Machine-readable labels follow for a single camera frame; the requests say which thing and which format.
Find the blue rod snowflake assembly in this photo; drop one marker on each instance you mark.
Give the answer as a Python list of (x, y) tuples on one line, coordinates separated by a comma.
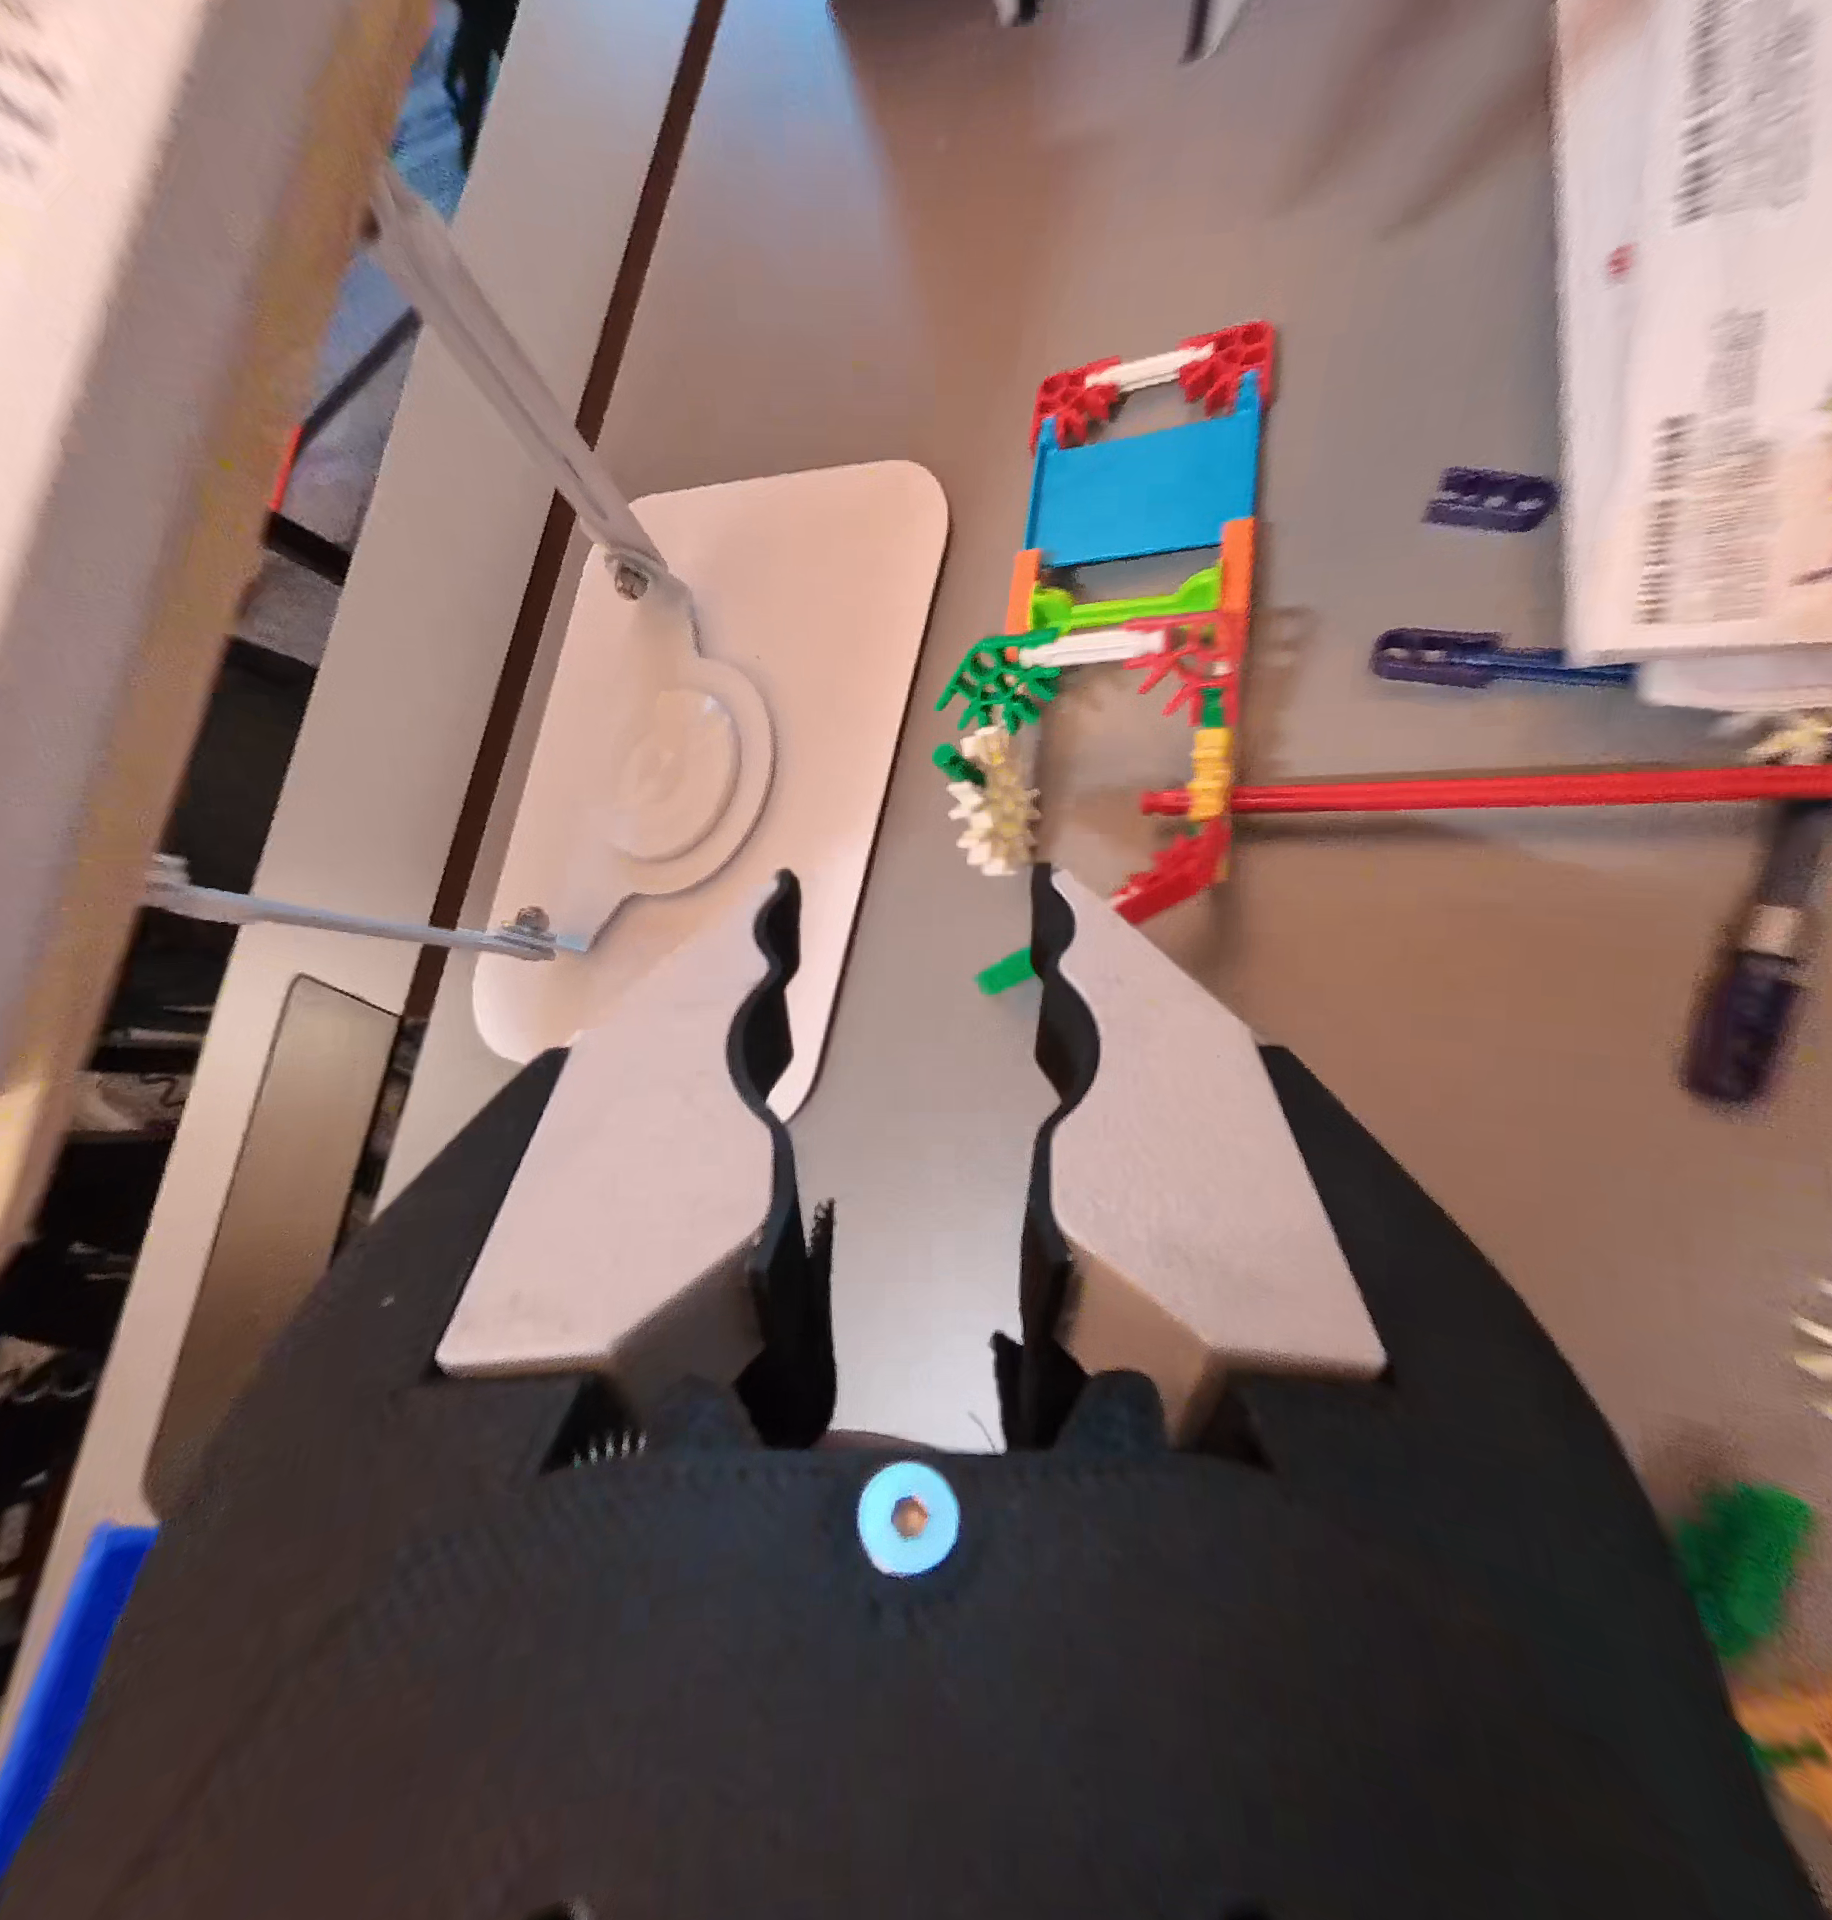
[(1748, 991)]

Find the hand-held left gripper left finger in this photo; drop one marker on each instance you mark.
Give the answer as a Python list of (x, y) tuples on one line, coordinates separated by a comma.
[(616, 1201)]

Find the multicolour toy construction model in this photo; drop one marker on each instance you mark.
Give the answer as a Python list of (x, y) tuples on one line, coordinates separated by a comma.
[(1140, 487)]

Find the clear acrylic bracket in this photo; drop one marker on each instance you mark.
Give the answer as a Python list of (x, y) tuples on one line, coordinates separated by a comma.
[(675, 780)]

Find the green fan connector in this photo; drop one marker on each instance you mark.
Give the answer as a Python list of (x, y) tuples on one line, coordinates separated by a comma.
[(1740, 1561)]

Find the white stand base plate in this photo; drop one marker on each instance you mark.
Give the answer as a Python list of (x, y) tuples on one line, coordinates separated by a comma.
[(826, 601)]

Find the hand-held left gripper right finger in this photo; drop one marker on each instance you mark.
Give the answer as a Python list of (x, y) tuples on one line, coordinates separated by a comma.
[(1200, 1201)]

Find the purple clip connector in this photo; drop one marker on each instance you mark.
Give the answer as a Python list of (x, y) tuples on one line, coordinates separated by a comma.
[(1486, 500)]

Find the yellow connector green rod assembly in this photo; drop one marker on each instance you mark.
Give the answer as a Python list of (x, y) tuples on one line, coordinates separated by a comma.
[(1809, 1740)]

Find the blue plastic bin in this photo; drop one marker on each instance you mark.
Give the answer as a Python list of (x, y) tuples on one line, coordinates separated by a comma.
[(60, 1681)]

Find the small green rod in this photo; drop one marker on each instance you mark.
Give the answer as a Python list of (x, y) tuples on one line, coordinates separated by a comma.
[(950, 758)]

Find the white instruction leaflet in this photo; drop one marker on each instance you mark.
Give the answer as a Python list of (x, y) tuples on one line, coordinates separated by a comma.
[(1711, 376)]

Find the white document stand board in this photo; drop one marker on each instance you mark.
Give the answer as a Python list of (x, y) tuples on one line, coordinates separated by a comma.
[(105, 526)]

